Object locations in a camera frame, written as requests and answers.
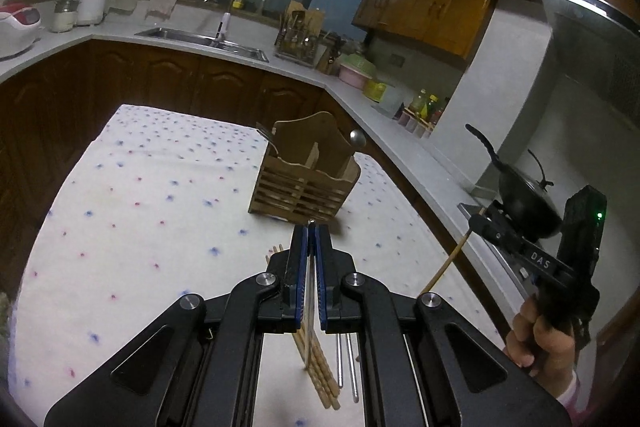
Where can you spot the white dotted tablecloth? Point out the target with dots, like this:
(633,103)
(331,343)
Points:
(150,207)

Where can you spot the glass storage jar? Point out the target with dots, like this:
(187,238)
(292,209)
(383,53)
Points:
(65,17)

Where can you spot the wooden chopstick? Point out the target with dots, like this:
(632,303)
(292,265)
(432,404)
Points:
(331,377)
(322,382)
(311,379)
(310,302)
(445,266)

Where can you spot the dark knife block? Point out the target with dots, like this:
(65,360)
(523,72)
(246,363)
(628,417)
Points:
(330,57)

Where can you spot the wooden lower cabinets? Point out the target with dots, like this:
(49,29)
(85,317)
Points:
(150,82)

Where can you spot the grey wall socket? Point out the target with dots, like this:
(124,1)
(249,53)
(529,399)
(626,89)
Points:
(397,60)

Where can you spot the yellow cap seasoning bottle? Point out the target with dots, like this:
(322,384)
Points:
(431,108)

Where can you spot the person's right forearm pink sleeve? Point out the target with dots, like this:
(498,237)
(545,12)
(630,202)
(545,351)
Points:
(572,394)

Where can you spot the metal utensil rack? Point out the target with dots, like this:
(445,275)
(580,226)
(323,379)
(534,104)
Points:
(295,47)

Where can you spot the steel range hood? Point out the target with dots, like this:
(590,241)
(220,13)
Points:
(590,37)

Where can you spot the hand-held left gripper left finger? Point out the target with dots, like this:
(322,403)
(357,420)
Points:
(300,267)

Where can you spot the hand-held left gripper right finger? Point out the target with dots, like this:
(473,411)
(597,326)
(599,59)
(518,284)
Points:
(322,267)

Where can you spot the beige dish cloth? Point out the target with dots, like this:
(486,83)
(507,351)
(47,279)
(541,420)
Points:
(124,2)
(160,7)

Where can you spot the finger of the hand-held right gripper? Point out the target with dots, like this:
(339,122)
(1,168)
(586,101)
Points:
(502,216)
(487,231)

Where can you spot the spice jar rack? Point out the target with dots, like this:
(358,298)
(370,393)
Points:
(414,123)

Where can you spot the white red rice cooker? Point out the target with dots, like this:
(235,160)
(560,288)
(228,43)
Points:
(20,27)

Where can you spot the green cap seasoning bottle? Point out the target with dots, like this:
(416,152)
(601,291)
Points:
(418,103)

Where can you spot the curved kitchen faucet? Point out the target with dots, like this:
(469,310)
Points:
(225,24)

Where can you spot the wooden cutting board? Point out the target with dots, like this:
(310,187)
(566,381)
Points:
(307,14)

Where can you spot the person's right hand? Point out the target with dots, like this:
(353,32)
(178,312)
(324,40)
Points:
(537,342)

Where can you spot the metal ladle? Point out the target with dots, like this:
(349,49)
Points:
(357,137)

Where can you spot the wooden utensil holder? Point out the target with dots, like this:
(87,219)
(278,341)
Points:
(300,192)

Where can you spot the white kitchen countertop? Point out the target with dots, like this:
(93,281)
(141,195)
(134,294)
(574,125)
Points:
(360,107)

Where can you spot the steel kitchen sink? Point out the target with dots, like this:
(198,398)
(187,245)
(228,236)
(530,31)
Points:
(200,39)

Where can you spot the black wok with lid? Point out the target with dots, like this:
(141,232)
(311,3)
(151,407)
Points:
(530,207)

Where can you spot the white pot with metal lid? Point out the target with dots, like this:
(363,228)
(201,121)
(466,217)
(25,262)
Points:
(91,4)

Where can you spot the pink pot with lid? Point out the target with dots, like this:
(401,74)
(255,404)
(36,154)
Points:
(356,68)

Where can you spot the gas stove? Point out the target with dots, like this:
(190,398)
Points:
(500,257)

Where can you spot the metal fork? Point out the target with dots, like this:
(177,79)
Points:
(265,133)

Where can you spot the red seasoning bottle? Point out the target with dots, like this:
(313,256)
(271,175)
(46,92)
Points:
(441,112)

